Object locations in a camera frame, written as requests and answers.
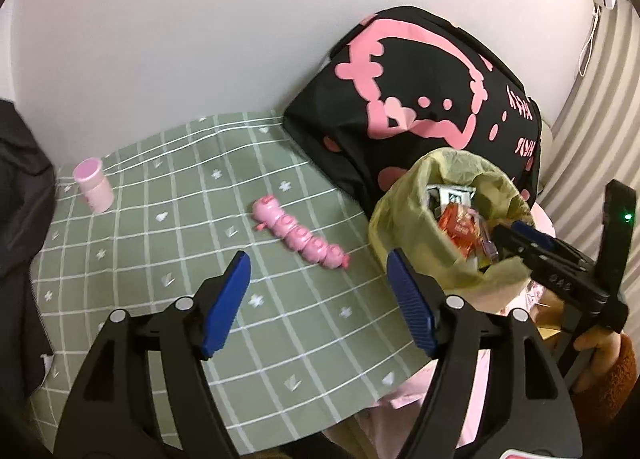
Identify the green checked tablecloth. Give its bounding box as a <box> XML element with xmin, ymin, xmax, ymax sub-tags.
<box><xmin>27</xmin><ymin>110</ymin><xmax>436</xmax><ymax>457</ymax></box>

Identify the bin with yellow trash bag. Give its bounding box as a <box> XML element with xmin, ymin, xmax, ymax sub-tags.
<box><xmin>369</xmin><ymin>146</ymin><xmax>538</xmax><ymax>315</ymax></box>

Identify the pink caterpillar toy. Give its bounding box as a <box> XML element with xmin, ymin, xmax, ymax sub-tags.
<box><xmin>251</xmin><ymin>195</ymin><xmax>351</xmax><ymax>271</ymax></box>

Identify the small pink bottle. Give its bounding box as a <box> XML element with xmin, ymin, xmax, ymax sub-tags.
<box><xmin>72</xmin><ymin>158</ymin><xmax>115</xmax><ymax>214</ymax></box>

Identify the white curtain cord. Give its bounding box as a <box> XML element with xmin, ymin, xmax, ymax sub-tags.
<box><xmin>580</xmin><ymin>4</ymin><xmax>601</xmax><ymax>77</ymax></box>

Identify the black white snack packet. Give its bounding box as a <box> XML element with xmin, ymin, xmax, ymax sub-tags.
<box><xmin>427</xmin><ymin>184</ymin><xmax>476</xmax><ymax>214</ymax></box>

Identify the beige headboard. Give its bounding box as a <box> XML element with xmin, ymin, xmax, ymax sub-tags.
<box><xmin>537</xmin><ymin>121</ymin><xmax>553</xmax><ymax>174</ymax></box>

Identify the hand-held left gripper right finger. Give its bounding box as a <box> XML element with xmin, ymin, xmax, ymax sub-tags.
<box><xmin>386</xmin><ymin>248</ymin><xmax>583</xmax><ymax>459</ymax></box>

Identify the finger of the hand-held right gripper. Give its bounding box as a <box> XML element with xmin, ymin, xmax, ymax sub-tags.
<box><xmin>510</xmin><ymin>220</ymin><xmax>581</xmax><ymax>260</ymax></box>
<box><xmin>492</xmin><ymin>226</ymin><xmax>538</xmax><ymax>272</ymax></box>

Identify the red snack wrapper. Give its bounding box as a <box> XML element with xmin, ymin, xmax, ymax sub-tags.
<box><xmin>439</xmin><ymin>204</ymin><xmax>481</xmax><ymax>257</ymax></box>

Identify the dark purple jacket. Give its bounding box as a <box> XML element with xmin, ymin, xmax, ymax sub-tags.
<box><xmin>0</xmin><ymin>99</ymin><xmax>58</xmax><ymax>390</ymax></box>

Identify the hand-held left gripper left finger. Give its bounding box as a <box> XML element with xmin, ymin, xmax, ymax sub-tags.
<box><xmin>52</xmin><ymin>250</ymin><xmax>252</xmax><ymax>459</ymax></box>

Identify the person's right hand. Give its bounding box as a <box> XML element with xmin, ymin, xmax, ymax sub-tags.
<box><xmin>537</xmin><ymin>289</ymin><xmax>623</xmax><ymax>392</ymax></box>

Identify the black pink printed cushion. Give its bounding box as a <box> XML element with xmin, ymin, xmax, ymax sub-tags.
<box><xmin>282</xmin><ymin>6</ymin><xmax>543</xmax><ymax>212</ymax></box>

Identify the person's right forearm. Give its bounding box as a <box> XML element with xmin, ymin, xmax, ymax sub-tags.
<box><xmin>575</xmin><ymin>334</ymin><xmax>640</xmax><ymax>432</ymax></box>

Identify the striped curtain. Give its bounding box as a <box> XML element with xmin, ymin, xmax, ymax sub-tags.
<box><xmin>537</xmin><ymin>0</ymin><xmax>640</xmax><ymax>250</ymax></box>

